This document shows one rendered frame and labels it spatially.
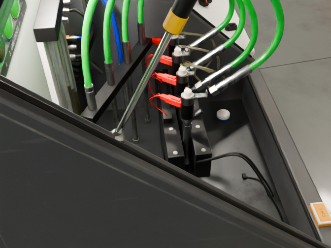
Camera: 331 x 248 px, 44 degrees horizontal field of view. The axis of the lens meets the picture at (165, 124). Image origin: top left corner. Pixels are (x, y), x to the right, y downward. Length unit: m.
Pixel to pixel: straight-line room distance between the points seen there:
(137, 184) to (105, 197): 0.05
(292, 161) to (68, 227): 0.58
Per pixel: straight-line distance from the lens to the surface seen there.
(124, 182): 0.51
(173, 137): 0.97
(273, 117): 1.09
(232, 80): 0.86
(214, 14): 1.46
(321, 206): 0.91
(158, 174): 0.51
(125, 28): 0.95
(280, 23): 0.82
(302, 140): 2.45
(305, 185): 0.95
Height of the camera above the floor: 1.66
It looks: 43 degrees down
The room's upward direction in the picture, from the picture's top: 2 degrees counter-clockwise
